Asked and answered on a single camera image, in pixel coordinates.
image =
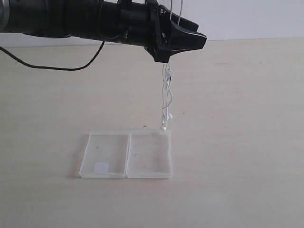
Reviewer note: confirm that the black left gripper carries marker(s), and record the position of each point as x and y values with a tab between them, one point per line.
147	25

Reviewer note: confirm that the clear plastic hinged case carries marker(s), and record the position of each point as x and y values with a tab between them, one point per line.
131	154

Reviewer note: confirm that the white sticker in case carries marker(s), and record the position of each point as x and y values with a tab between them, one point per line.
101	168

